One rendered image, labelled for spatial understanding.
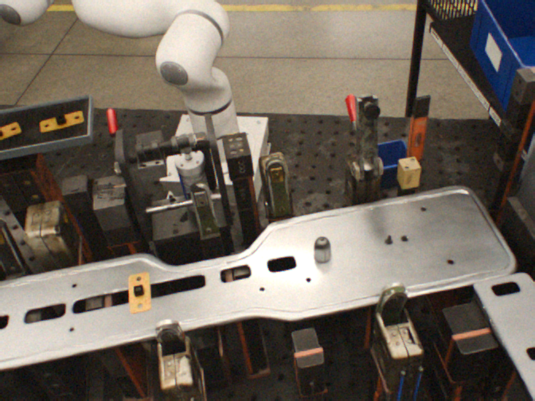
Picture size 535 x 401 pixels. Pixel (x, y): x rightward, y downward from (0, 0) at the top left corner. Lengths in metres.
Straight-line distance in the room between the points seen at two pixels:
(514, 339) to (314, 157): 0.88
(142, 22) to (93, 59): 2.34
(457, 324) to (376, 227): 0.23
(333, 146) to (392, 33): 1.91
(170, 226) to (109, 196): 0.15
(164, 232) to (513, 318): 0.67
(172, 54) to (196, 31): 0.08
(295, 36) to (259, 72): 0.39
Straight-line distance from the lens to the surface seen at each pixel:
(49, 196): 1.32
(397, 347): 0.92
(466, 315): 1.05
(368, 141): 1.10
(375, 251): 1.08
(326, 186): 1.60
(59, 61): 3.79
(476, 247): 1.11
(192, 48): 1.27
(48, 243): 1.15
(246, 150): 1.10
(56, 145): 1.18
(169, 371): 0.93
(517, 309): 1.05
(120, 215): 1.15
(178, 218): 1.22
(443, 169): 1.68
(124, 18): 1.38
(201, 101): 1.40
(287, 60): 3.36
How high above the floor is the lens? 1.85
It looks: 47 degrees down
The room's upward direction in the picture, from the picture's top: 8 degrees counter-clockwise
